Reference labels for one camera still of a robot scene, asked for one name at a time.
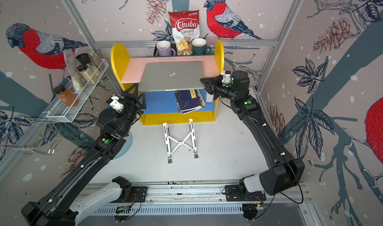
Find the silver laptop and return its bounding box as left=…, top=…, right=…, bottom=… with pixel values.
left=138, top=61, right=204, bottom=92

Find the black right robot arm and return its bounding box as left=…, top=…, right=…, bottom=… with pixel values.
left=200, top=70, right=305, bottom=200

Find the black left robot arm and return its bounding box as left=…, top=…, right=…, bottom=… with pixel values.
left=22, top=84, right=146, bottom=226

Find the black lid spice jar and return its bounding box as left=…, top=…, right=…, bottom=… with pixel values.
left=77, top=64, right=96, bottom=84

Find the silver folding laptop stand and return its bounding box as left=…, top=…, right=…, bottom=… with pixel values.
left=163, top=119, right=198, bottom=164

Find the white grey book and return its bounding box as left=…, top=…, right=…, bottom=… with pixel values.
left=205, top=91, right=214, bottom=103

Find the dark blue book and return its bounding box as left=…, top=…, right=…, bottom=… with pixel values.
left=175, top=89, right=203, bottom=113

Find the stack of books underneath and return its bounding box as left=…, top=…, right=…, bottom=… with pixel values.
left=174, top=89, right=207, bottom=115

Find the cream floral plate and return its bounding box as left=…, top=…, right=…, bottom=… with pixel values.
left=114, top=132, right=133, bottom=159

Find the pink mug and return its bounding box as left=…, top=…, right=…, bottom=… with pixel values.
left=205, top=36, right=218, bottom=55

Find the green mug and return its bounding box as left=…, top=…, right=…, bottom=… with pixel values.
left=191, top=38, right=212, bottom=55

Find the rear spice jar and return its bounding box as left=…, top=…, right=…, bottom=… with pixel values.
left=88, top=50, right=104, bottom=71

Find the purple mug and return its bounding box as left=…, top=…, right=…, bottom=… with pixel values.
left=156, top=40, right=177, bottom=57

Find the orange spice jar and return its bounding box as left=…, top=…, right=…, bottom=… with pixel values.
left=53, top=85, right=79, bottom=107

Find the tall spice jar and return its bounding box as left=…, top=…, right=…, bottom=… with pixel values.
left=76, top=53, right=100, bottom=77

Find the Chuba chips bag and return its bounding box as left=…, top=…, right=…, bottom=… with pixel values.
left=169, top=10, right=200, bottom=56

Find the clear plastic bag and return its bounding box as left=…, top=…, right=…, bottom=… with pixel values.
left=63, top=49, right=86, bottom=93

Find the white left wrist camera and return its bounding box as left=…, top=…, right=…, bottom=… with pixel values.
left=108, top=95, right=124, bottom=113

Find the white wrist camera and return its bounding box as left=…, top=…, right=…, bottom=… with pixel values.
left=221, top=70, right=232, bottom=85
left=108, top=95, right=124, bottom=113

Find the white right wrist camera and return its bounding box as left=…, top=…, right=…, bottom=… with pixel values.
left=221, top=70, right=232, bottom=85

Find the white wire wall rack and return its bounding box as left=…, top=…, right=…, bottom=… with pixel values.
left=1, top=59, right=109, bottom=157

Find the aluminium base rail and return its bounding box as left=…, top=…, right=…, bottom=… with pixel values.
left=70, top=182, right=311, bottom=222

